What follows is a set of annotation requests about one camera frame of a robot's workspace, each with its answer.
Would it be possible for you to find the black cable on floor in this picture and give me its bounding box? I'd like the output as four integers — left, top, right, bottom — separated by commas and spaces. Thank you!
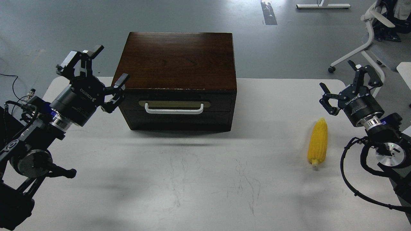
0, 73, 23, 116

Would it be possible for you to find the white office chair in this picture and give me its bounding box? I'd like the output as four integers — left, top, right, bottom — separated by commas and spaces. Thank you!
328, 0, 411, 82

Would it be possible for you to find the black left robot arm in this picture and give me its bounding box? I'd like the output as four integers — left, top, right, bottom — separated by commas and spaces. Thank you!
1, 45, 129, 230

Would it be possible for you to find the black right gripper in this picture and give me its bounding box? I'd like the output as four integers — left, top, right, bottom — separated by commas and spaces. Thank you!
319, 60, 385, 127

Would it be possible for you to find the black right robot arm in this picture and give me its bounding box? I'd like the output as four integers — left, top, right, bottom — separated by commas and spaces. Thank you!
319, 60, 411, 214

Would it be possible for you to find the white side table edge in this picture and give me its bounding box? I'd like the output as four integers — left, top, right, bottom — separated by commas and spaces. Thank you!
397, 62, 411, 89

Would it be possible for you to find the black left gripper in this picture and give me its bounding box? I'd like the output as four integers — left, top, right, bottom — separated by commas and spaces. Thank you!
50, 45, 130, 127

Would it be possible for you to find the yellow corn cob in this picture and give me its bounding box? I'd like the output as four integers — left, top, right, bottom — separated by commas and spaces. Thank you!
307, 117, 328, 167

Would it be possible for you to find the white desk base bar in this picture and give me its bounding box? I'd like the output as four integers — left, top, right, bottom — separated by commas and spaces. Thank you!
296, 0, 351, 9

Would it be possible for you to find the dark wooden drawer cabinet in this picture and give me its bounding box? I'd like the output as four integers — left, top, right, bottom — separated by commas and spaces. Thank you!
113, 32, 237, 132

